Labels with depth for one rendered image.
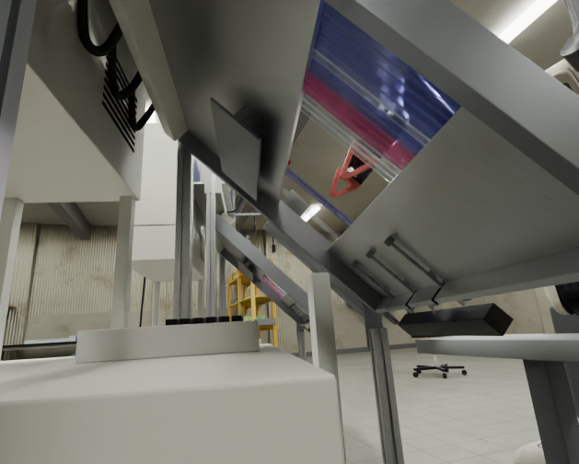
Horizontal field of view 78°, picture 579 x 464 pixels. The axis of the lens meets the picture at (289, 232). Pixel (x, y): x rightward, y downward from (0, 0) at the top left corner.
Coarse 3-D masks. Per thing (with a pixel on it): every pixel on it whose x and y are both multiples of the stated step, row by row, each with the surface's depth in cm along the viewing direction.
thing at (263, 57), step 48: (192, 0) 52; (240, 0) 45; (288, 0) 40; (192, 48) 63; (240, 48) 53; (288, 48) 45; (192, 96) 79; (240, 96) 64; (288, 96) 53; (240, 144) 70; (288, 144) 65
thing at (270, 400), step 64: (0, 384) 27; (64, 384) 24; (128, 384) 22; (192, 384) 20; (256, 384) 21; (320, 384) 21; (0, 448) 18; (64, 448) 19; (128, 448) 19; (192, 448) 19; (256, 448) 20; (320, 448) 20
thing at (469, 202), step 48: (432, 144) 41; (480, 144) 36; (384, 192) 55; (432, 192) 47; (480, 192) 41; (528, 192) 37; (336, 240) 86; (384, 240) 67; (432, 240) 56; (480, 240) 48; (528, 240) 42; (576, 240) 37
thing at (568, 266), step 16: (544, 256) 42; (560, 256) 39; (576, 256) 37; (496, 272) 49; (512, 272) 46; (528, 272) 42; (544, 272) 40; (560, 272) 37; (576, 272) 35; (432, 288) 66; (448, 288) 60; (464, 288) 54; (480, 288) 50; (496, 288) 46; (512, 288) 44; (528, 288) 42; (384, 304) 87; (400, 304) 76; (416, 304) 69; (432, 304) 64
